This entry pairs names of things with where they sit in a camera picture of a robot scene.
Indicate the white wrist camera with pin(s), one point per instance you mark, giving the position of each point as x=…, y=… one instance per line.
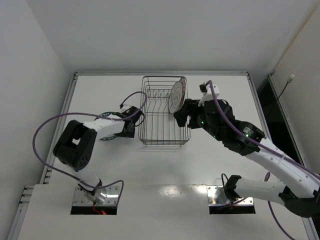
x=124, y=107
x=207, y=93

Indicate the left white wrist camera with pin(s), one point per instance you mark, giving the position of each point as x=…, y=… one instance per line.
x=124, y=107

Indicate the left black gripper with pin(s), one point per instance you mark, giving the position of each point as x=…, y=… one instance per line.
x=131, y=123

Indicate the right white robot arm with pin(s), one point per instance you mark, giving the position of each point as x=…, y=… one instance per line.
x=297, y=190

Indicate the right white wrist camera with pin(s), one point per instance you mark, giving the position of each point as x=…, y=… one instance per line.
x=207, y=93

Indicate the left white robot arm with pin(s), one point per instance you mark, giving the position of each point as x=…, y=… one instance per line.
x=75, y=146

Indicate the grey wire dish rack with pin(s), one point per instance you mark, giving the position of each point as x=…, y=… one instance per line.
x=160, y=128

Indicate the white plate dark rim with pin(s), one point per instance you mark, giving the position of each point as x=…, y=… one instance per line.
x=171, y=100

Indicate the orange sunburst plate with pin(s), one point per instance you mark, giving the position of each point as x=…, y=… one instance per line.
x=183, y=92

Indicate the metal base plate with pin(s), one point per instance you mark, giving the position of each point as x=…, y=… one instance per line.
x=102, y=197
x=217, y=198

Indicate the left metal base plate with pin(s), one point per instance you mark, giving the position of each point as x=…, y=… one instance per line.
x=102, y=197

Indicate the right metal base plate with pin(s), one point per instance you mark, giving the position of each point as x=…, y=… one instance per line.
x=217, y=198

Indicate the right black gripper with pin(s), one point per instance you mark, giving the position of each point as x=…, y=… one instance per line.
x=191, y=117

